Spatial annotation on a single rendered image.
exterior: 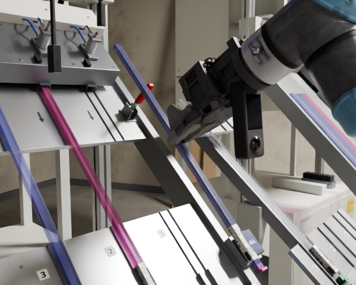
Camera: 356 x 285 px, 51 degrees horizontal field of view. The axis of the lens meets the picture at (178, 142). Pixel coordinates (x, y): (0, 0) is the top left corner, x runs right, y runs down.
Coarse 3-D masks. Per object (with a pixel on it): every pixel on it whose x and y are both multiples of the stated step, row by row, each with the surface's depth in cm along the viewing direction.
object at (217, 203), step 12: (120, 48) 75; (120, 60) 75; (132, 72) 72; (144, 84) 71; (144, 96) 70; (156, 108) 68; (168, 132) 67; (180, 144) 65; (192, 156) 65; (192, 168) 63; (204, 180) 62; (216, 204) 60; (228, 216) 59; (252, 264) 56
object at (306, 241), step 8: (184, 104) 87; (208, 136) 83; (216, 144) 82; (224, 152) 81; (232, 160) 80; (240, 168) 79; (248, 176) 78; (256, 184) 77; (264, 192) 77; (264, 200) 76; (272, 200) 76; (272, 208) 75; (280, 208) 75; (280, 216) 74; (288, 216) 75; (288, 224) 74; (296, 224) 74; (296, 232) 73; (304, 240) 72
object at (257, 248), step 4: (244, 232) 70; (248, 232) 71; (248, 236) 70; (252, 236) 71; (248, 240) 69; (252, 240) 70; (256, 240) 71; (252, 244) 69; (256, 244) 70; (256, 248) 69; (260, 248) 70; (256, 252) 68
